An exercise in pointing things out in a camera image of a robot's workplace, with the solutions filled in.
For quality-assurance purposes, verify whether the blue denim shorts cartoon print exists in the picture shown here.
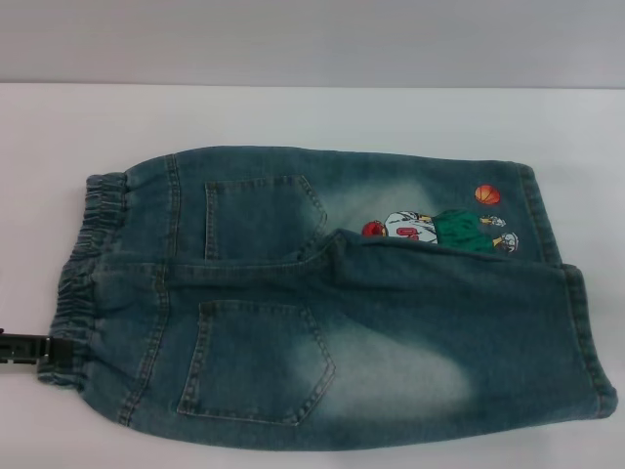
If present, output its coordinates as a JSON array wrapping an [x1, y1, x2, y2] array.
[[36, 143, 619, 427]]

